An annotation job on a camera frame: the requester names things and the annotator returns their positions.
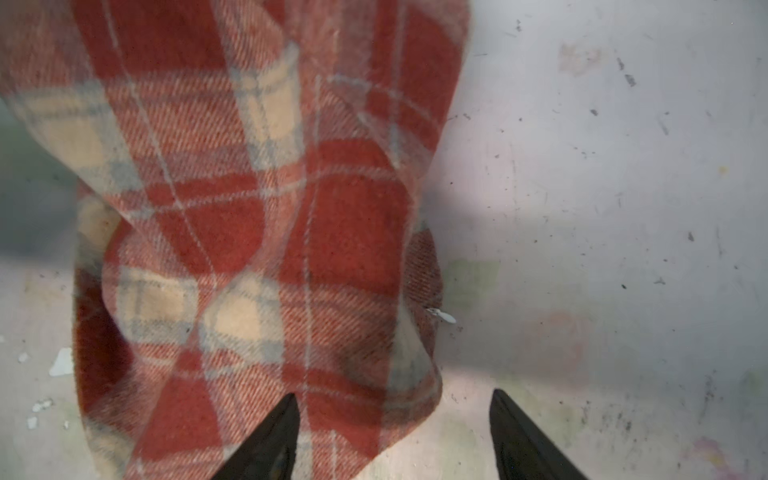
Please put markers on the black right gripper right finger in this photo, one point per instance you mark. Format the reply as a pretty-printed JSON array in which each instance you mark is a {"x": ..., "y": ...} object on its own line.
[{"x": 522, "y": 450}]

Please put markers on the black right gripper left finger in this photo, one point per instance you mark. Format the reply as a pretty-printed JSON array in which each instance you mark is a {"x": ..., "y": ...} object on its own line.
[{"x": 269, "y": 452}]

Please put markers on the red plaid skirt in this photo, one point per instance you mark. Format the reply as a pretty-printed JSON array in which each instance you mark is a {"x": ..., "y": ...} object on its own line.
[{"x": 249, "y": 177}]

